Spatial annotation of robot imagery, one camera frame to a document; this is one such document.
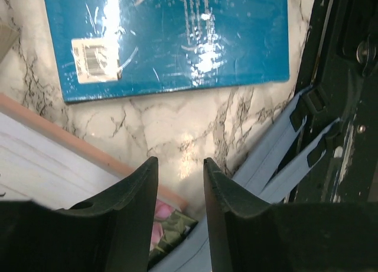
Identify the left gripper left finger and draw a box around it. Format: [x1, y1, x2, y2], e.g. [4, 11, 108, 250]
[1, 157, 158, 271]

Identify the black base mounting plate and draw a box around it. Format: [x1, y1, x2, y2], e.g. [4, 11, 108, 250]
[286, 0, 377, 202]

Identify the blue student backpack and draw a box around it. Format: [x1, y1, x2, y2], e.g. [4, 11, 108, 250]
[151, 86, 342, 271]

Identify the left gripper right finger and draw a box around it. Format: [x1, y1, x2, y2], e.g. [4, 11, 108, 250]
[203, 158, 377, 271]

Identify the blue plastic-wrapped book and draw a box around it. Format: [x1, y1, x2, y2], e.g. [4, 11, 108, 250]
[44, 0, 289, 103]

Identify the designer fate flower book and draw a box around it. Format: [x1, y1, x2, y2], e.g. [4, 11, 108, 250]
[0, 93, 198, 270]

